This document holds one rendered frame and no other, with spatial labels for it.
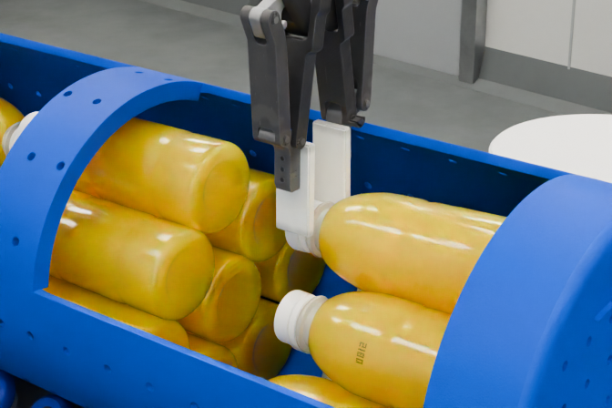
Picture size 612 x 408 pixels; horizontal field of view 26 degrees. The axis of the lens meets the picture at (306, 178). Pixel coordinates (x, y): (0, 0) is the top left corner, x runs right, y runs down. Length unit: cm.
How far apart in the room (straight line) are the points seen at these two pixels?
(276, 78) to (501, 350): 24
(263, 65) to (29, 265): 25
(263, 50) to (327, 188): 15
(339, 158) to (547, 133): 62
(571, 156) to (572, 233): 67
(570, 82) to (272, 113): 405
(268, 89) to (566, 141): 69
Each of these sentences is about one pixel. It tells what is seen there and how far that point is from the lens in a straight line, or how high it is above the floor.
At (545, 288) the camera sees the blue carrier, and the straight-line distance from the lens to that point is 79.
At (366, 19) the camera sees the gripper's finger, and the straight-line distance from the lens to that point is 96.
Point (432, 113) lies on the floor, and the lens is 481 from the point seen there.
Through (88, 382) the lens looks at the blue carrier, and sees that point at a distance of 101.
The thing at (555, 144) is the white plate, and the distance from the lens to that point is 152.
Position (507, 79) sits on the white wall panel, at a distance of 506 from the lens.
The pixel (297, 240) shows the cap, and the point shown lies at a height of 115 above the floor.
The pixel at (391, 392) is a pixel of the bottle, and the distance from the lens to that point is 88.
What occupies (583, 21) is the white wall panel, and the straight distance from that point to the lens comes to 485.
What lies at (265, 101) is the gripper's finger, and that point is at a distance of 89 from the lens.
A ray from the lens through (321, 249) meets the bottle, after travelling 94.
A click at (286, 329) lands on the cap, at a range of 94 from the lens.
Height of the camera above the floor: 155
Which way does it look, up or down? 22 degrees down
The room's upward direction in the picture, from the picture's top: straight up
